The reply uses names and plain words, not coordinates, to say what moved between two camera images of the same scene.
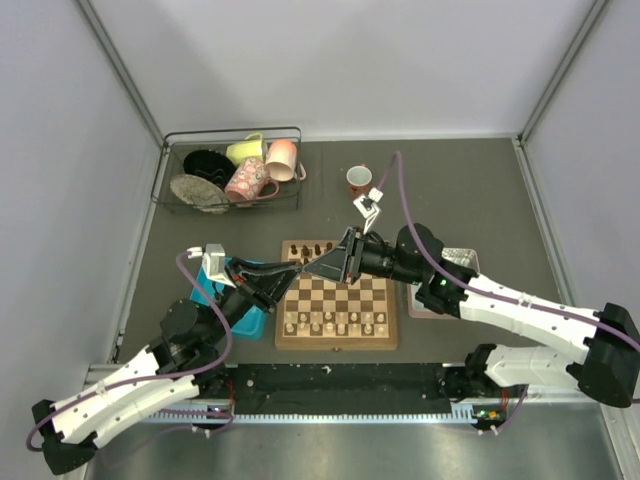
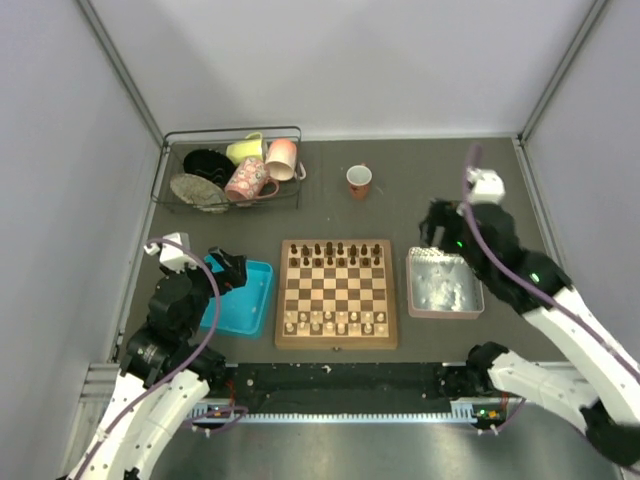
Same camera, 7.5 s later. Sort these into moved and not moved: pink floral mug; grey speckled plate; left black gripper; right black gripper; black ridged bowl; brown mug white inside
Moved: right black gripper; left black gripper
Not moved: pink floral mug; grey speckled plate; black ridged bowl; brown mug white inside
